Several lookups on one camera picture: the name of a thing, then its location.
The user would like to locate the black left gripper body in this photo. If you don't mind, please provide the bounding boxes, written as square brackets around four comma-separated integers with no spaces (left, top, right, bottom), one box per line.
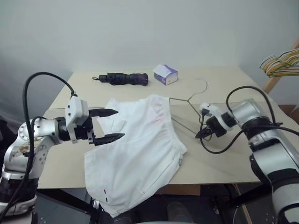
[74,115,97,146]

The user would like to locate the black table frame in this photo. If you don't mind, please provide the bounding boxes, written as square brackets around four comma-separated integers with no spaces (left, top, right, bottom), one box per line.
[35,183,278,224]

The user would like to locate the white cloth shorts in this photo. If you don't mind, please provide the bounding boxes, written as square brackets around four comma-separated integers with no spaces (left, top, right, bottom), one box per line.
[83,94,188,219]

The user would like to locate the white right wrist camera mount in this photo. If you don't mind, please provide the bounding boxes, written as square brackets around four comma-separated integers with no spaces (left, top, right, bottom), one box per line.
[199,102,235,129]

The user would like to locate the wooden clothes rack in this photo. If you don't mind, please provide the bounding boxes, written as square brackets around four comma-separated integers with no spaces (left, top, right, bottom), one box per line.
[263,39,299,94]

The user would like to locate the purple tissue box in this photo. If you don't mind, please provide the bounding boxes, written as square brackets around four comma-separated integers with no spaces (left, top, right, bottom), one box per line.
[153,64,179,85]

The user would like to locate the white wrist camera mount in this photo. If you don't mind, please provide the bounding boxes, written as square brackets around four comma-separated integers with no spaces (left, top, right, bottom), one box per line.
[65,96,90,144]
[199,102,235,129]

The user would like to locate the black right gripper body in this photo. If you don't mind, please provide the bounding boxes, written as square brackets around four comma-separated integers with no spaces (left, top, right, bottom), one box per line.
[205,115,228,138]

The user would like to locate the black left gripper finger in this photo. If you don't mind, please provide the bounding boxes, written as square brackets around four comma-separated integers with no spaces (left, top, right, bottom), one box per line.
[88,107,119,118]
[90,133,126,147]

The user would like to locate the black folded umbrella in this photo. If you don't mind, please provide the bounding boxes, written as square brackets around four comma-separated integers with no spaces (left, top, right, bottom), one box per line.
[92,72,149,86]

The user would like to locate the bunch of coloured hangers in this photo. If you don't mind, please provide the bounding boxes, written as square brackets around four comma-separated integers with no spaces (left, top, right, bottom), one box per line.
[259,48,299,77]

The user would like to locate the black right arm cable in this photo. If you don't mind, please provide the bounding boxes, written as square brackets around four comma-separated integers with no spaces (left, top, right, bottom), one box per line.
[199,85,285,154]

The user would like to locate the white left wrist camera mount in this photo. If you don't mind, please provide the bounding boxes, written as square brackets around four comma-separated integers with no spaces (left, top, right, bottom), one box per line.
[65,96,90,144]

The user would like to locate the thin wire hanger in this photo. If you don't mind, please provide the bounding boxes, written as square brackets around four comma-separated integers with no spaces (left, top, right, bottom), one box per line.
[168,78,210,138]

